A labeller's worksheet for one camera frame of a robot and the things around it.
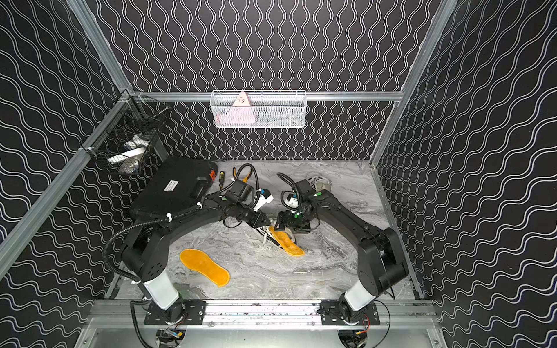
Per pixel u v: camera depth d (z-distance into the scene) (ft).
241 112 2.93
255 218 2.51
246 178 3.74
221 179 3.71
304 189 2.27
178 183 3.37
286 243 2.69
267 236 2.81
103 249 2.62
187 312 2.44
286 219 2.45
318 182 3.31
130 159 2.41
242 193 2.36
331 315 2.40
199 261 2.80
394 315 2.41
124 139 3.03
